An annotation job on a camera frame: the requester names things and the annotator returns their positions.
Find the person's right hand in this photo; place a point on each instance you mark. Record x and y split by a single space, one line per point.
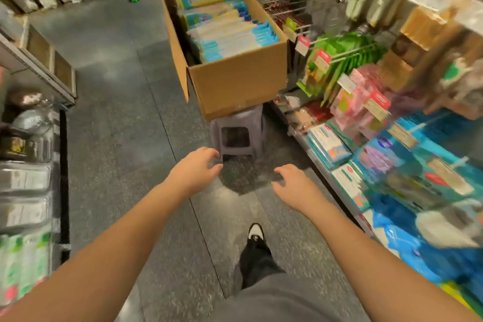
300 190

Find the person's left hand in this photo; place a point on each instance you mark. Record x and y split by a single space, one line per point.
196 171

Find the brown cardboard box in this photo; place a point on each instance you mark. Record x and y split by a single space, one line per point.
241 80

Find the colourful sponge packets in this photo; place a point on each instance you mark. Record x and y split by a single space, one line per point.
226 31

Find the person's black shoe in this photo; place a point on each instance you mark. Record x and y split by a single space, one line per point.
256 232

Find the person's grey trousers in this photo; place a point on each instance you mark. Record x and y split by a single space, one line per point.
275 295

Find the shelf with packaged goods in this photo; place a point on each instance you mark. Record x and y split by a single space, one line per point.
30 182

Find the grey plastic stool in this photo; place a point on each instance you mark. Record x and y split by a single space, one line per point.
238 116

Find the teal cloth packets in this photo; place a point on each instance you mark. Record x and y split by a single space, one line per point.
377 159

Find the pink goods pile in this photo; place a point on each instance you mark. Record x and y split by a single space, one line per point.
358 99

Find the blue glove packets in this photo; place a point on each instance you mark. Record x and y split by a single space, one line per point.
411 242

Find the hanging green packets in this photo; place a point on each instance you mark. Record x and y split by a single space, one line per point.
339 58

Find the yellow green sponge packets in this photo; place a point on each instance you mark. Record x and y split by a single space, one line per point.
464 295

